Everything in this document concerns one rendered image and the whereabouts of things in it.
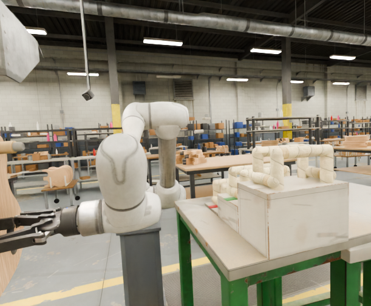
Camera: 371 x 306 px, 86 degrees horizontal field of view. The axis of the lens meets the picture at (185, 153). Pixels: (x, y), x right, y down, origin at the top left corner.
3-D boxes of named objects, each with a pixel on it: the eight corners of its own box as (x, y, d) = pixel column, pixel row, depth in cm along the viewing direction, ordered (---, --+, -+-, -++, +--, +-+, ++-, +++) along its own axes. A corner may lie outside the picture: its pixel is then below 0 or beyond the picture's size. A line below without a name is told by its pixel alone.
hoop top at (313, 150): (276, 161, 51) (275, 148, 50) (267, 159, 54) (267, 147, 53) (336, 155, 56) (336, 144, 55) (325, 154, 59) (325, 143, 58)
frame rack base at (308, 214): (270, 261, 50) (268, 194, 49) (237, 234, 64) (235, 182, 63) (349, 240, 57) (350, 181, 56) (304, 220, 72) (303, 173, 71)
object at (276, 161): (276, 191, 51) (275, 154, 50) (268, 188, 54) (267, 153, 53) (286, 189, 52) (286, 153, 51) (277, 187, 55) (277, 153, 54)
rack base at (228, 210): (239, 235, 64) (238, 207, 63) (217, 216, 80) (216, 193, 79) (306, 221, 72) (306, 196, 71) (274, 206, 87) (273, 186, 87)
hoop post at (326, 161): (327, 184, 55) (327, 150, 55) (317, 181, 58) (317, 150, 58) (336, 183, 56) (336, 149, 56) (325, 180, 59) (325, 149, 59)
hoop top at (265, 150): (256, 158, 58) (256, 147, 58) (249, 157, 61) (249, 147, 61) (310, 153, 64) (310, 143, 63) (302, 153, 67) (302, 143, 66)
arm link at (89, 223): (106, 221, 59) (84, 225, 58) (103, 193, 57) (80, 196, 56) (103, 240, 51) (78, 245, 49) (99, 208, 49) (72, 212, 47)
